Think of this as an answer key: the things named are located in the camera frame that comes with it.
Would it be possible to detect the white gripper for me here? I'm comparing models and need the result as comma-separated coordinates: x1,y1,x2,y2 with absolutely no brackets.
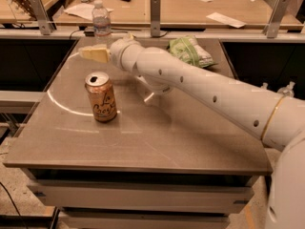
78,32,143,72

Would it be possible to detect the clear plastic water bottle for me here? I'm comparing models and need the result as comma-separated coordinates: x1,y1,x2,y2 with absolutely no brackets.
91,0,112,46

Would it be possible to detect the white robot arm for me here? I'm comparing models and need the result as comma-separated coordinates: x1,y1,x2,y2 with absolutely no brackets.
79,35,305,229

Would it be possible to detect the green jalapeno chip bag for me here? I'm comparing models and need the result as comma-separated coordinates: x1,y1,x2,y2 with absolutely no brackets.
168,35,215,69

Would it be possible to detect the black power adapter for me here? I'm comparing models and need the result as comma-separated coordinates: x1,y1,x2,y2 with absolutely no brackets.
84,28,94,37

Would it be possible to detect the orange LaCroix soda can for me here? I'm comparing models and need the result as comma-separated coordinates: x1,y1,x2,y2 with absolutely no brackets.
85,72,117,122

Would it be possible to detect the white paper sheet left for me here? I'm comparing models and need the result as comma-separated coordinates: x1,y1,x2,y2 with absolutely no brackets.
63,3,114,22

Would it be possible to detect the wooden back desk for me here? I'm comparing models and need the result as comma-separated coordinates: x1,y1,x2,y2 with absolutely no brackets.
53,0,303,31

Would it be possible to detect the white paper strip right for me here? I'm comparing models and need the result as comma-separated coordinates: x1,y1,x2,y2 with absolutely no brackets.
207,12,245,29

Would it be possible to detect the white drawer cabinet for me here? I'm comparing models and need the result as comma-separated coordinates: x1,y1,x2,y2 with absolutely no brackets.
28,178,254,229

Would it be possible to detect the middle metal bracket post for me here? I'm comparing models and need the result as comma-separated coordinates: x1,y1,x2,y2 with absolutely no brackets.
150,0,161,37

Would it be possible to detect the metal bracket post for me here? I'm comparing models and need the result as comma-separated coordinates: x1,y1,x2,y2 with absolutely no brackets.
150,0,161,37
30,0,54,35
263,0,290,38

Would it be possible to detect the left metal bracket post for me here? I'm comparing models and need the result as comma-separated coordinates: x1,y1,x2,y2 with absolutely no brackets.
30,0,54,35

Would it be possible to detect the right metal bracket post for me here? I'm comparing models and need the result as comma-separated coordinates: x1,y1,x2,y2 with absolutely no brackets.
263,0,290,38

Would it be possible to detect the black floor cable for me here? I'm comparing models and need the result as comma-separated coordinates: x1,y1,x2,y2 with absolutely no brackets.
0,180,30,229

